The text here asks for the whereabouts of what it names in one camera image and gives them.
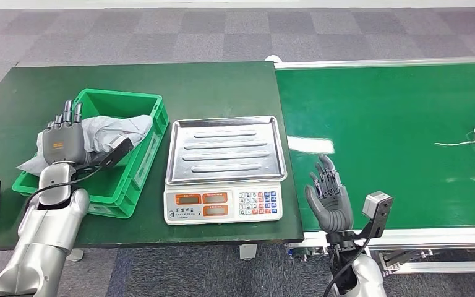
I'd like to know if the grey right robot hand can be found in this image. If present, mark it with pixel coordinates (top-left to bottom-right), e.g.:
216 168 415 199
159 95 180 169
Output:
305 154 354 235

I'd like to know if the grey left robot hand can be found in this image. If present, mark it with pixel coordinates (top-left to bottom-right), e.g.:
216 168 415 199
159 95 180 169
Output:
41 99 93 166

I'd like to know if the grey poly mailer package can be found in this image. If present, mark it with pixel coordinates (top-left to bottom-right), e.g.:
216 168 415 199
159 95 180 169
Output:
16 114 154 177

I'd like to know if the green conveyor belt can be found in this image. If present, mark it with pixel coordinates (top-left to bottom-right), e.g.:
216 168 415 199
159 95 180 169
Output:
265 55 475 275

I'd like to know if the green plastic crate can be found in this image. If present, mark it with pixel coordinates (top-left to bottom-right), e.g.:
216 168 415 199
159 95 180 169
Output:
12 88 170 219

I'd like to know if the white table foot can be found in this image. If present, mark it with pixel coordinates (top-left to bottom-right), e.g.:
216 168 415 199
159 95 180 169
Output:
239 243 259 262
66 247 85 262

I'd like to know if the white electronic scale body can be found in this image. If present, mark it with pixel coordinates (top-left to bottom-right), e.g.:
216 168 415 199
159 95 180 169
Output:
163 181 284 226

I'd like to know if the steel scale tray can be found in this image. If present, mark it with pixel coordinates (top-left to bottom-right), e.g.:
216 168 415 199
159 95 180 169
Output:
165 115 288 186

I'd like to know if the thin white strip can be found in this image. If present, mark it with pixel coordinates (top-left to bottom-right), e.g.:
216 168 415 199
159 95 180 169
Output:
434 119 475 147

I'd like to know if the dark green table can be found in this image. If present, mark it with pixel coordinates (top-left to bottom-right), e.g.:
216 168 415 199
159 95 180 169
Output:
0 61 305 251

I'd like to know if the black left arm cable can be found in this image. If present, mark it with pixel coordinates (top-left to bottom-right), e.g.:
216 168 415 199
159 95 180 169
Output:
24 163 104 206

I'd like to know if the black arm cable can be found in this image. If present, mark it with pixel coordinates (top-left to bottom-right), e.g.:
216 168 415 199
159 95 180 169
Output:
322 236 373 297
24 163 104 206

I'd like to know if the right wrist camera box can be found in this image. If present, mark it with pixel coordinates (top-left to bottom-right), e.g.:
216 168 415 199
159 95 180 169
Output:
335 191 395 241

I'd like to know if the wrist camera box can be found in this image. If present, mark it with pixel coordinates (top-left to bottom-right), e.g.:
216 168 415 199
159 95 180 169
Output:
75 137 134 172
335 191 395 241

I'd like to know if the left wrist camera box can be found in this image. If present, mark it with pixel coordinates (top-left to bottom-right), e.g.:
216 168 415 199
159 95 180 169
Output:
75 137 134 172

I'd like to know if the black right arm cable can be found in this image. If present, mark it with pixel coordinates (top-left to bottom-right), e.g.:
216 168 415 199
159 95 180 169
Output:
322 236 373 297

